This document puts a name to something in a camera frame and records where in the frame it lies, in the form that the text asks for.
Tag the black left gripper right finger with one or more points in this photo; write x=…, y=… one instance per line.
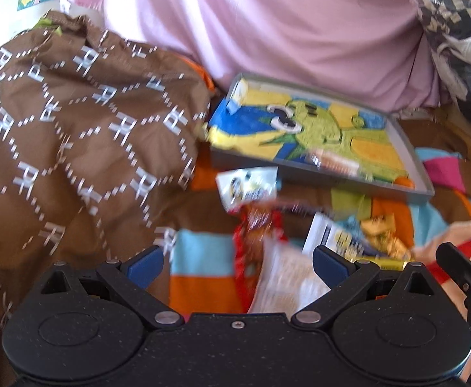
x=355, y=283

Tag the white wafer snack pack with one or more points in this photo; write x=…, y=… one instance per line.
x=287, y=281

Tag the white cartoon snack packet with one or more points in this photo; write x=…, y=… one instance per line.
x=242, y=186

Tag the pink fabric cushion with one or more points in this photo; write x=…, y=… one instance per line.
x=372, y=51

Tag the brown patterned fabric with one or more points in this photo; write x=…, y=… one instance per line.
x=95, y=132

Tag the colourful striped cartoon blanket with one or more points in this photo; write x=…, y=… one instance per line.
x=202, y=275

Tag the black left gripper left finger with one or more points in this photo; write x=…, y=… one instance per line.
x=112, y=295

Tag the white blue minion packet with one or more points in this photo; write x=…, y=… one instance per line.
x=323, y=231

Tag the gold snack bar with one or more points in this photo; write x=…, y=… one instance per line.
x=380, y=233

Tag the yellow green snack bar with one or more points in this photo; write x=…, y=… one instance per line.
x=384, y=263

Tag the clear cookie pack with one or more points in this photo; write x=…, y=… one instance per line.
x=325, y=159

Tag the small orange tangerine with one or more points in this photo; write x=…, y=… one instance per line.
x=404, y=181

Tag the red wrapped snack pack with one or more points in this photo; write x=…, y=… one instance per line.
x=260, y=220

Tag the grey tray with cartoon towel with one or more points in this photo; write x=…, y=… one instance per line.
x=263, y=122

